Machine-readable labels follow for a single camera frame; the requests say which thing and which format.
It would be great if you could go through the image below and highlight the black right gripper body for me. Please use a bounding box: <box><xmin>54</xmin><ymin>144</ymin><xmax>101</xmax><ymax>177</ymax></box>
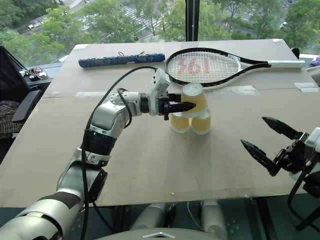
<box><xmin>273</xmin><ymin>131</ymin><xmax>312</xmax><ymax>174</ymax></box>

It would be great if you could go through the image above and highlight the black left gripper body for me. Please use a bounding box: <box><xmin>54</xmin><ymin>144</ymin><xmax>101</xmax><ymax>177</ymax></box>
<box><xmin>158</xmin><ymin>93</ymin><xmax>174</xmax><ymax>121</ymax></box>

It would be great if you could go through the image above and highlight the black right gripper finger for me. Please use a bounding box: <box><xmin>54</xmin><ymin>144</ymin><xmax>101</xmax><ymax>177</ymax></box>
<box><xmin>261</xmin><ymin>116</ymin><xmax>304</xmax><ymax>142</ymax></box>
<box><xmin>240</xmin><ymin>138</ymin><xmax>278</xmax><ymax>177</ymax></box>

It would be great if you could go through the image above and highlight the yellow paper cup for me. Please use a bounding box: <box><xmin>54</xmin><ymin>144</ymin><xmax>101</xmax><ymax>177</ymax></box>
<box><xmin>169</xmin><ymin>112</ymin><xmax>190</xmax><ymax>134</ymax></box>
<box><xmin>190</xmin><ymin>109</ymin><xmax>212</xmax><ymax>136</ymax></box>
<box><xmin>181</xmin><ymin>83</ymin><xmax>209</xmax><ymax>119</ymax></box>

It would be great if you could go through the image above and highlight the white tape strip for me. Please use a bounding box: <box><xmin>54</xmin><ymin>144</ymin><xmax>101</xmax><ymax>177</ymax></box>
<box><xmin>293</xmin><ymin>82</ymin><xmax>320</xmax><ymax>94</ymax></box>

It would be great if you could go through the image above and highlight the clear tape strip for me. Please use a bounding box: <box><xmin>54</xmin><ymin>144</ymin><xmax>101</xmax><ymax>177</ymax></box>
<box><xmin>203</xmin><ymin>84</ymin><xmax>260</xmax><ymax>97</ymax></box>
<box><xmin>74</xmin><ymin>91</ymin><xmax>109</xmax><ymax>99</ymax></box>

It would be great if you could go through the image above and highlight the blue patterned rolled bundle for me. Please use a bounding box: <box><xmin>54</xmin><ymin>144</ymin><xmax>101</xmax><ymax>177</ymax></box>
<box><xmin>77</xmin><ymin>51</ymin><xmax>166</xmax><ymax>69</ymax></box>

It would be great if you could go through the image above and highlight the black and white tennis racket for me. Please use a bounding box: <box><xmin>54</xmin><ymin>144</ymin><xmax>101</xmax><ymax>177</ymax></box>
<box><xmin>164</xmin><ymin>47</ymin><xmax>307</xmax><ymax>89</ymax></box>

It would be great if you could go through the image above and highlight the silver rounded robot leg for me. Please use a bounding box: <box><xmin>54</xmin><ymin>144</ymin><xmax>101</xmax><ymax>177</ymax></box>
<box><xmin>200</xmin><ymin>199</ymin><xmax>229</xmax><ymax>240</ymax></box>
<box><xmin>129</xmin><ymin>202</ymin><xmax>176</xmax><ymax>231</ymax></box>

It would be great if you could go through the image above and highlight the grey robot torso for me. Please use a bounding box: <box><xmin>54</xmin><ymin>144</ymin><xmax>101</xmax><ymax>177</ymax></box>
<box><xmin>94</xmin><ymin>225</ymin><xmax>226</xmax><ymax>240</ymax></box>

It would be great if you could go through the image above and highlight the black office chair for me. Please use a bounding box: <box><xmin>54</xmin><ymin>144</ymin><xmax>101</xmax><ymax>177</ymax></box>
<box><xmin>0</xmin><ymin>45</ymin><xmax>42</xmax><ymax>124</ymax></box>

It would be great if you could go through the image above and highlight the plaid cloth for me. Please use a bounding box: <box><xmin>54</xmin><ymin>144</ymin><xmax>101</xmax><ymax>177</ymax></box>
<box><xmin>0</xmin><ymin>99</ymin><xmax>23</xmax><ymax>140</ymax></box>

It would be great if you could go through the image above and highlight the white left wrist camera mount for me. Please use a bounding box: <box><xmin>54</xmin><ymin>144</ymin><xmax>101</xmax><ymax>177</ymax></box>
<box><xmin>146</xmin><ymin>68</ymin><xmax>171</xmax><ymax>117</ymax></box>

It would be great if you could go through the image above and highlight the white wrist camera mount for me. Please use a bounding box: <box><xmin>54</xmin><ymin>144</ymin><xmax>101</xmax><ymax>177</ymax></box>
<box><xmin>146</xmin><ymin>68</ymin><xmax>171</xmax><ymax>117</ymax></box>
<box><xmin>304</xmin><ymin>126</ymin><xmax>320</xmax><ymax>162</ymax></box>

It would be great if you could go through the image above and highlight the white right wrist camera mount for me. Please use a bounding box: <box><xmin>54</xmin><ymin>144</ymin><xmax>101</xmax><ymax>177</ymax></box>
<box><xmin>304</xmin><ymin>126</ymin><xmax>320</xmax><ymax>162</ymax></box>

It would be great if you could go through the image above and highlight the short black left arm cable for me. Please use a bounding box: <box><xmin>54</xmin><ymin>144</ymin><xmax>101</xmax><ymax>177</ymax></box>
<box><xmin>116</xmin><ymin>87</ymin><xmax>133</xmax><ymax>129</ymax></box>

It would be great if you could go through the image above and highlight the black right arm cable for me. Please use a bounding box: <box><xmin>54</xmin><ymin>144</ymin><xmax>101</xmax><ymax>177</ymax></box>
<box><xmin>287</xmin><ymin>159</ymin><xmax>320</xmax><ymax>232</ymax></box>

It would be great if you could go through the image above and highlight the dark window frame post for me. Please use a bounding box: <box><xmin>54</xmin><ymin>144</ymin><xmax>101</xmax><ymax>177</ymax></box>
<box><xmin>185</xmin><ymin>0</ymin><xmax>200</xmax><ymax>42</ymax></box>

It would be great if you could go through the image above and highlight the long black left arm cable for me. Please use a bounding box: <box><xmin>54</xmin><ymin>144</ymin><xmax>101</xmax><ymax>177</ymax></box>
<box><xmin>81</xmin><ymin>65</ymin><xmax>161</xmax><ymax>234</ymax></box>

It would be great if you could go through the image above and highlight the clutter of small wired parts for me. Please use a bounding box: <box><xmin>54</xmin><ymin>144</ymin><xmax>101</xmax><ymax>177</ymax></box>
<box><xmin>19</xmin><ymin>66</ymin><xmax>49</xmax><ymax>81</ymax></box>

